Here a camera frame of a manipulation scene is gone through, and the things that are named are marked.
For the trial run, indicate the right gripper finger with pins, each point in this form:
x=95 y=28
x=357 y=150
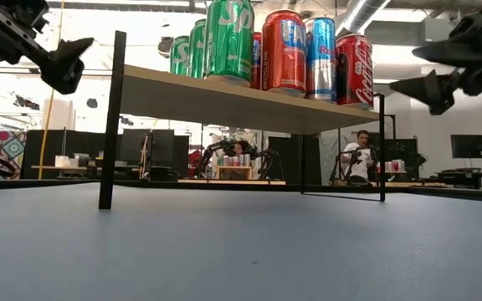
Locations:
x=442 y=54
x=433 y=92

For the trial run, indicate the wooden shelf black metal frame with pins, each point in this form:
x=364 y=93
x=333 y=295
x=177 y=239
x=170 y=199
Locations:
x=241 y=104

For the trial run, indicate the blue silver Red Bull can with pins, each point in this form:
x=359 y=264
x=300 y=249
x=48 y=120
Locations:
x=320 y=62

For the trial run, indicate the white box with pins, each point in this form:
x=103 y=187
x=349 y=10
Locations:
x=62 y=161

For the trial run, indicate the black monitor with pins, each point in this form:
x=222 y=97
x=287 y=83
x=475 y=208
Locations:
x=470 y=146

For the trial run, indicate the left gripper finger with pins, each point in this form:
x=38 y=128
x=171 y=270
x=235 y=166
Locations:
x=63 y=62

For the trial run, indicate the person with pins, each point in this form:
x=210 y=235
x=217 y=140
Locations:
x=241 y=148
x=360 y=159

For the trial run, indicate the black desk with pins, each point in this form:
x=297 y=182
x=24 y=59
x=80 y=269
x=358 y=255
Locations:
x=467 y=175

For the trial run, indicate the thin wooden board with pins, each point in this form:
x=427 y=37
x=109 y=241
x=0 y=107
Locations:
x=57 y=167

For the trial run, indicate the silver ceiling duct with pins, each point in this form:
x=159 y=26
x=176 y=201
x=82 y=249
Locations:
x=362 y=14

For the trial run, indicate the small wooden background shelf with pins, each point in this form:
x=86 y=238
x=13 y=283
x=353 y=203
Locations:
x=233 y=169

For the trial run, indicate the black background robot arm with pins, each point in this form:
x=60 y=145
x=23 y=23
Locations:
x=266 y=161
x=341 y=167
x=408 y=155
x=211 y=156

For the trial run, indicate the green Sprite can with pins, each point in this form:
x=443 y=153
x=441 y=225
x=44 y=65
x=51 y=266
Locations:
x=179 y=56
x=198 y=50

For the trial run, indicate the black metal table frame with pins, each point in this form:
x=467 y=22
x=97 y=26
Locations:
x=224 y=184

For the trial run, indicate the red soda can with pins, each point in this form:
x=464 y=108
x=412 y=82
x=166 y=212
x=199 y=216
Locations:
x=257 y=62
x=355 y=71

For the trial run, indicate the black partition panel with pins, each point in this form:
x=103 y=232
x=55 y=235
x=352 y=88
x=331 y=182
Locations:
x=293 y=161

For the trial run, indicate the green soda can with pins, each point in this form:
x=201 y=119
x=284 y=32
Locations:
x=229 y=42

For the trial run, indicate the white ceiling light strip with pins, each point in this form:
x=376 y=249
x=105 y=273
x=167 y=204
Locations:
x=383 y=80

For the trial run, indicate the red Fanta can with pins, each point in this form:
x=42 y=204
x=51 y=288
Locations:
x=285 y=54

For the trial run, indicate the black ceiling fixture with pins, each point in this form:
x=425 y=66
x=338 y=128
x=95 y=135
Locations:
x=164 y=45

